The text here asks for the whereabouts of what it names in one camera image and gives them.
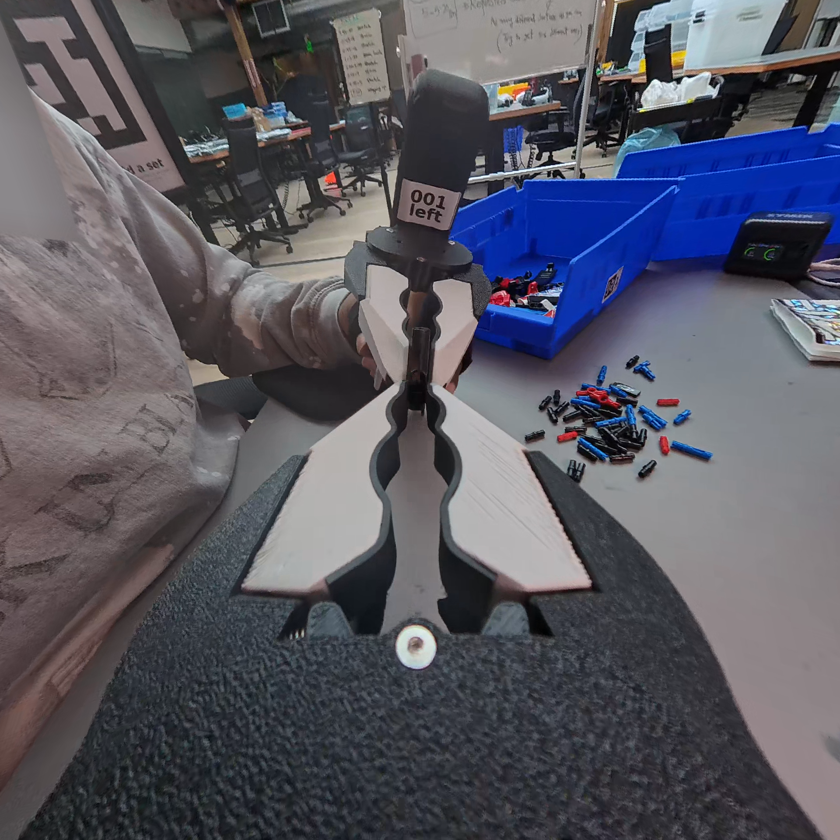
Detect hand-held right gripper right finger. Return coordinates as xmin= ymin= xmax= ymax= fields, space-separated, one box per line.
xmin=430 ymin=382 xmax=593 ymax=635

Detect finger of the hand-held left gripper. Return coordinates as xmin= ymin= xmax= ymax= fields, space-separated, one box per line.
xmin=428 ymin=280 xmax=480 ymax=389
xmin=356 ymin=264 xmax=422 ymax=389

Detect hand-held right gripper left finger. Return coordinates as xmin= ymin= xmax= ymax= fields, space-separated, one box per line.
xmin=241 ymin=382 xmax=403 ymax=635

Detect person's left forearm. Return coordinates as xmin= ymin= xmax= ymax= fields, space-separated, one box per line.
xmin=157 ymin=252 xmax=352 ymax=382

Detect grey desk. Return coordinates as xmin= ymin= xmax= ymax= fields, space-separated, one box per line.
xmin=0 ymin=256 xmax=840 ymax=840

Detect background wooden desk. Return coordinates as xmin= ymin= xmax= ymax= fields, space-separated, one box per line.
xmin=630 ymin=49 xmax=840 ymax=129

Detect person's left hand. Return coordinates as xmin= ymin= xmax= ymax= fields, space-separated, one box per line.
xmin=338 ymin=297 xmax=382 ymax=389

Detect heap of red black bricks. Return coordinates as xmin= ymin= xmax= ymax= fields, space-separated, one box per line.
xmin=489 ymin=262 xmax=567 ymax=315

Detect black office chair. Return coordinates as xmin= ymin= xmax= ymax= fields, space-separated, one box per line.
xmin=298 ymin=98 xmax=353 ymax=224
xmin=341 ymin=105 xmax=388 ymax=196
xmin=223 ymin=121 xmax=294 ymax=266
xmin=525 ymin=85 xmax=595 ymax=179

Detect paper flip chart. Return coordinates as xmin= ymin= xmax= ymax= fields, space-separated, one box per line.
xmin=331 ymin=8 xmax=392 ymax=106

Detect whiteboard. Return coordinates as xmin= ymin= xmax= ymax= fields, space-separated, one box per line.
xmin=400 ymin=0 xmax=601 ymax=85

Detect pile of black blue pins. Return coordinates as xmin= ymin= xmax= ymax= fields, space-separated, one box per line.
xmin=524 ymin=354 xmax=714 ymax=483

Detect blue plastic bin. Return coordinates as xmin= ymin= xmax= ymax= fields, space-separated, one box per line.
xmin=449 ymin=177 xmax=680 ymax=361
xmin=617 ymin=125 xmax=840 ymax=263

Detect light blue plastic bag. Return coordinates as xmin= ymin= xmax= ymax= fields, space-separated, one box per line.
xmin=613 ymin=126 xmax=680 ymax=178

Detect white plastic bags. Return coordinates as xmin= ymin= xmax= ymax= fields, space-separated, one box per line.
xmin=640 ymin=71 xmax=723 ymax=109

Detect person's grey printed sweatshirt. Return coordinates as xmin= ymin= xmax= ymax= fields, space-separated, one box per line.
xmin=0 ymin=92 xmax=263 ymax=788

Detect stack of clear storage boxes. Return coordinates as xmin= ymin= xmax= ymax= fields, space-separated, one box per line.
xmin=633 ymin=0 xmax=788 ymax=73

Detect black device with green display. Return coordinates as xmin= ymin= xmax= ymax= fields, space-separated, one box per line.
xmin=724 ymin=212 xmax=834 ymax=282

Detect small printed paper booklet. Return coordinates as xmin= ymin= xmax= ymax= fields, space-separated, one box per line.
xmin=771 ymin=298 xmax=840 ymax=363

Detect framed black white marker sign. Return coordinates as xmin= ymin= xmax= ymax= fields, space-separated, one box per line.
xmin=0 ymin=0 xmax=188 ymax=194

